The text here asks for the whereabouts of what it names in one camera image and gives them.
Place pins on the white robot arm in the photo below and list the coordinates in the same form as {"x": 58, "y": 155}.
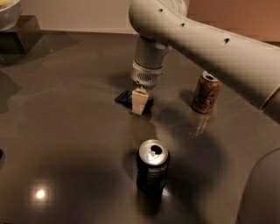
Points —
{"x": 249, "y": 67}

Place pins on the dark square stand block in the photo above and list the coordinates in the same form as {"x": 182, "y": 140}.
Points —
{"x": 21, "y": 38}

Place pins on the orange soda can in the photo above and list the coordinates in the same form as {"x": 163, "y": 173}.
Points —
{"x": 206, "y": 93}

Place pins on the dark blue soda can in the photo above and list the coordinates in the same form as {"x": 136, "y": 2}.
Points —
{"x": 152, "y": 161}

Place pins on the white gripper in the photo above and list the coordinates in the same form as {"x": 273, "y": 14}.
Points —
{"x": 146, "y": 76}

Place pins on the silver metal bowl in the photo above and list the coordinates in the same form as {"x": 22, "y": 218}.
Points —
{"x": 10, "y": 12}

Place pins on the dark blue rxbar wrapper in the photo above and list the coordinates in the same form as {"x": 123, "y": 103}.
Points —
{"x": 125, "y": 98}

